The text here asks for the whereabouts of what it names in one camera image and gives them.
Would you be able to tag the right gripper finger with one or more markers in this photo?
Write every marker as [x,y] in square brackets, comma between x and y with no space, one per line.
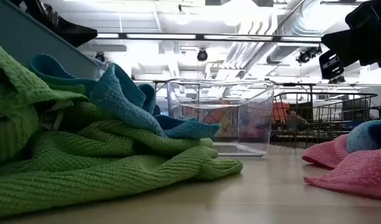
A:
[343,42]

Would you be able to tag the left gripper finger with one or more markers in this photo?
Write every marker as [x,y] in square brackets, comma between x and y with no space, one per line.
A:
[75,32]

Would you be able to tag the blue microfiber towel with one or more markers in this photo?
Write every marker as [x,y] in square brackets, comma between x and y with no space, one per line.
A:
[122,99]
[365,137]

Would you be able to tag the pink microfiber towel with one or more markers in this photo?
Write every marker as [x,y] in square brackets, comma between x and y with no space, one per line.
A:
[358,174]

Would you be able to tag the green microfiber towel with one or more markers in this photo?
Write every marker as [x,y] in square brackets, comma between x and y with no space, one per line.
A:
[84,174]

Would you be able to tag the dark teal plastic basket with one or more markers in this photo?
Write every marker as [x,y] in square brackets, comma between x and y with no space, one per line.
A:
[28,40]

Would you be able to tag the black ceiling track light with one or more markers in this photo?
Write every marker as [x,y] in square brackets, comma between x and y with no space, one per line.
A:
[307,55]
[100,57]

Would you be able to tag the person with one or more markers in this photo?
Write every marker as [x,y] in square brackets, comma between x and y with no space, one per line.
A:
[292,119]

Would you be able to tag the clear plastic bin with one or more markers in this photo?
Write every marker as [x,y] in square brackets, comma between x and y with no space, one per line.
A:
[252,124]

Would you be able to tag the black overhead camera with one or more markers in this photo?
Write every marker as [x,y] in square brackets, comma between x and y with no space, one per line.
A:
[202,55]

